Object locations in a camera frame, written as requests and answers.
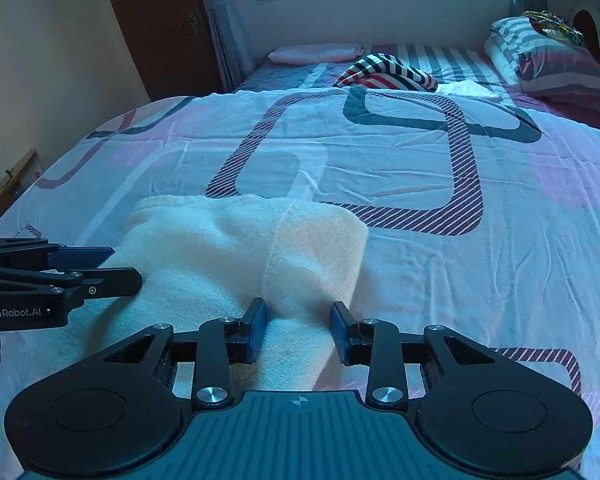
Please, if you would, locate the dark brown wooden wardrobe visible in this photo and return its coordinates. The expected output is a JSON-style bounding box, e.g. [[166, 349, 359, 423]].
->
[[110, 0, 223, 101]]

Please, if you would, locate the striped folded pillow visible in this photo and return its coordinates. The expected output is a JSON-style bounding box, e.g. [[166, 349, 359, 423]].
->
[[484, 16, 600, 113]]

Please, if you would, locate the pink flat pillow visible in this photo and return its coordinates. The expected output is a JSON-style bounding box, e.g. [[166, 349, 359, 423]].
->
[[268, 44, 366, 66]]

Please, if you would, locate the patterned pink white bedspread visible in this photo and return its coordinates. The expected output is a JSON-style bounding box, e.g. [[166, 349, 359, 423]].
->
[[0, 84, 600, 479]]

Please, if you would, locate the cream knit sweater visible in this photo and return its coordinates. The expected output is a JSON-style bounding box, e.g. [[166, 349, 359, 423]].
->
[[0, 193, 371, 394]]

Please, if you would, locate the striped red white black garment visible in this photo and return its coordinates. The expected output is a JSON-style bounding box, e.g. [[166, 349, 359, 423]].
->
[[332, 53, 438, 93]]

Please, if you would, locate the gold red patterned cloth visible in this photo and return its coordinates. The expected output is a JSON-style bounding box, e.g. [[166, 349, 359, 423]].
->
[[522, 10, 588, 48]]

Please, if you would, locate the grey sheer curtain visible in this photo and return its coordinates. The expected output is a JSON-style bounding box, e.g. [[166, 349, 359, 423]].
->
[[202, 0, 256, 91]]

